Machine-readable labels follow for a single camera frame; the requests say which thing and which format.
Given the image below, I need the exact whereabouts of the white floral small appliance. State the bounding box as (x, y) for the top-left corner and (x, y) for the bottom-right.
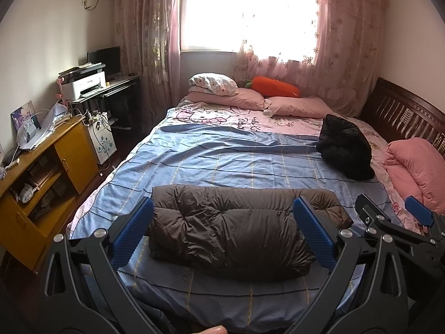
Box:
(85, 110), (117, 165)

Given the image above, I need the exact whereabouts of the window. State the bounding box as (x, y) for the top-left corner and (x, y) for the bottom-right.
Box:
(179, 0), (320, 53)

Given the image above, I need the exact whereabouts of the pink plastic stand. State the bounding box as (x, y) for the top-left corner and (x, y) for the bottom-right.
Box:
(56, 79), (70, 107)

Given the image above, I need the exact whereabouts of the pink folded quilt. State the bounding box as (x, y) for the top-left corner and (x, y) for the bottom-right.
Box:
(384, 137), (445, 214)

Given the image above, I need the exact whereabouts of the printed picture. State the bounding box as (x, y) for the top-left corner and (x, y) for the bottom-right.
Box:
(10, 100), (35, 133)

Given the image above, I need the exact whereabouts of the brown down jacket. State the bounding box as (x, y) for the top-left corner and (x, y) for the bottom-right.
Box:
(149, 184), (353, 281)

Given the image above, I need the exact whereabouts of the black jacket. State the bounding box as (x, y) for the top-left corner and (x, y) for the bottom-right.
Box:
(316, 114), (375, 181)

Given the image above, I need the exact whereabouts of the yellow wooden cabinet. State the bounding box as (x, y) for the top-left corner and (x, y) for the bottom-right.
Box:
(0, 115), (101, 274)

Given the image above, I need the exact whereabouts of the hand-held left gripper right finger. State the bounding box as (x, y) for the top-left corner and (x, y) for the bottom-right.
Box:
(283, 196), (409, 334)

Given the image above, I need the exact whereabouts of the pink pillow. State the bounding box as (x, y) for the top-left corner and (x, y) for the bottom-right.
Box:
(187, 88), (266, 111)
(263, 95), (336, 119)

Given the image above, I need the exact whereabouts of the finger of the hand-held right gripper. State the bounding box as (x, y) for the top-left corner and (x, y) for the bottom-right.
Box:
(355, 194), (395, 231)
(404, 196), (445, 239)

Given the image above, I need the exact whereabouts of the black computer monitor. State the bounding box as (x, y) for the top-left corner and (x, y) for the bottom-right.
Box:
(87, 46), (122, 80)

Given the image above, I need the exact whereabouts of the white printer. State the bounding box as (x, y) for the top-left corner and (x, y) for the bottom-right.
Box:
(58, 63), (107, 101)

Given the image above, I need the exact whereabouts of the pink floral curtain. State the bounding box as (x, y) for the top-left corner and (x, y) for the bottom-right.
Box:
(113, 0), (181, 107)

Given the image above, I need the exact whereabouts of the pink lace curtain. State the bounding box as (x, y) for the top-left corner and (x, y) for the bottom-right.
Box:
(233, 0), (390, 117)

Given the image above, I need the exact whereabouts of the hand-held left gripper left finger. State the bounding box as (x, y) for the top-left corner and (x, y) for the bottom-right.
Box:
(43, 197), (165, 334)

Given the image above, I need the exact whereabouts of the orange carrot plush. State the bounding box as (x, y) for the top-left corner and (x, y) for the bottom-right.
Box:
(243, 76), (301, 98)

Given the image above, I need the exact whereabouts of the dark wooden headboard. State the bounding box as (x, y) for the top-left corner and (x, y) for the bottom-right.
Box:
(358, 77), (445, 157)

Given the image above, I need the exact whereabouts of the white printed pillow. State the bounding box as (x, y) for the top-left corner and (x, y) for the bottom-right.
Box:
(188, 73), (240, 96)

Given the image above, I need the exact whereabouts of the blue plaid bedsheet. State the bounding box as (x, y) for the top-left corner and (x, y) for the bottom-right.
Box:
(68, 122), (400, 333)

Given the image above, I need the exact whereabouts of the pile of papers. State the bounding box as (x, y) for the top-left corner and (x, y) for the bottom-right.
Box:
(16, 102), (72, 150)

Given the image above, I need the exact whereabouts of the black computer desk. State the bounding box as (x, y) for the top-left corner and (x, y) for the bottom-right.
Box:
(70, 75), (141, 129)

